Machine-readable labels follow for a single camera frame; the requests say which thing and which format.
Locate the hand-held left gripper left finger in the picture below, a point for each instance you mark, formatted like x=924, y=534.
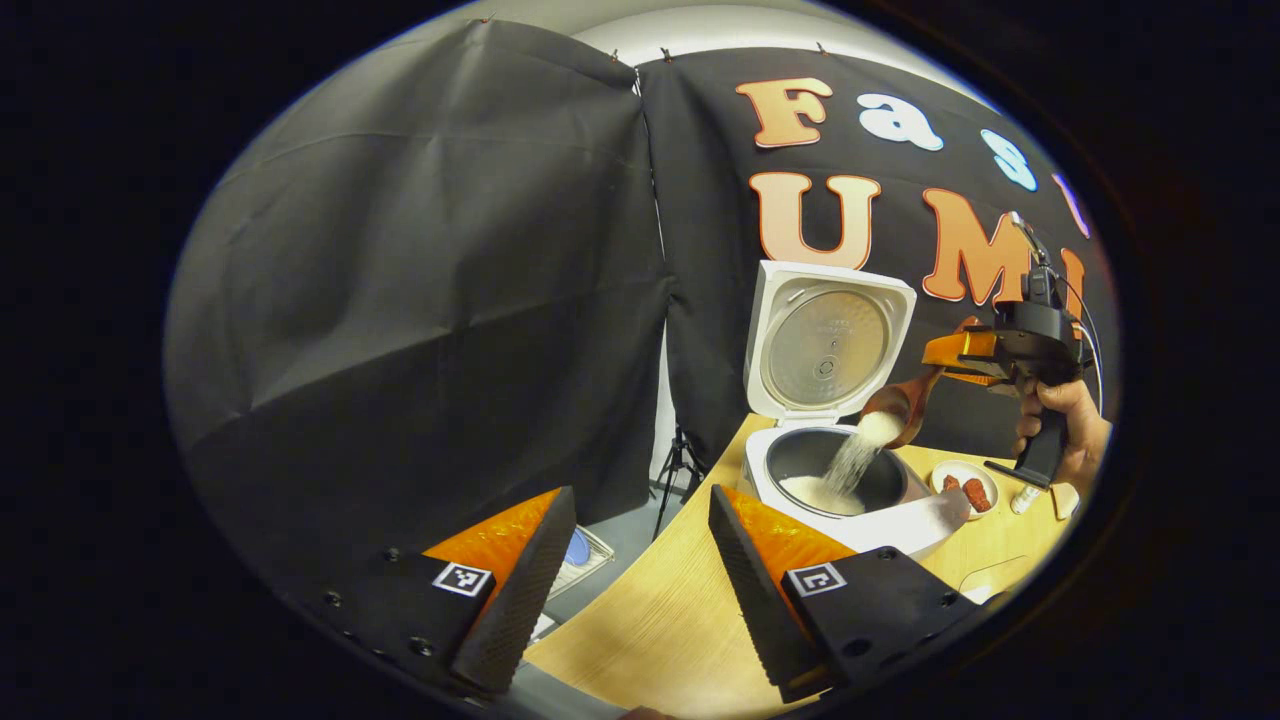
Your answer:
x=525, y=600

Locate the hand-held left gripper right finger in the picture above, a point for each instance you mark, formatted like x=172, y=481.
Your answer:
x=750, y=590

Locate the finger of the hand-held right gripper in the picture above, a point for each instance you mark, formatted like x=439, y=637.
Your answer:
x=960, y=348
x=985, y=375

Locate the brown wooden spoon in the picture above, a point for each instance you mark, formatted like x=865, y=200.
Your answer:
x=910, y=400

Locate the white rice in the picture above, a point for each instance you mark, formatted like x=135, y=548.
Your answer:
x=815, y=495

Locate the white rice cooker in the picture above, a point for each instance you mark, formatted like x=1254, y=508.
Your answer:
x=830, y=340

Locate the clear plastic rice container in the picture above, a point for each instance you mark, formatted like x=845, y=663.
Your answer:
x=995, y=580

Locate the clear storage box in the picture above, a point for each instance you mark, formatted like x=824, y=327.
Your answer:
x=585, y=560

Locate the white round plate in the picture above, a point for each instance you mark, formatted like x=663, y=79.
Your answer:
x=965, y=468

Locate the white drink bottle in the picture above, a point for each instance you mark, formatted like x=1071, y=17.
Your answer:
x=1025, y=500

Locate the black tripod stand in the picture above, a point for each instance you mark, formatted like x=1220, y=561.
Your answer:
x=680, y=465

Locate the black backdrop cloth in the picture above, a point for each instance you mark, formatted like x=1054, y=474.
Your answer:
x=420, y=300

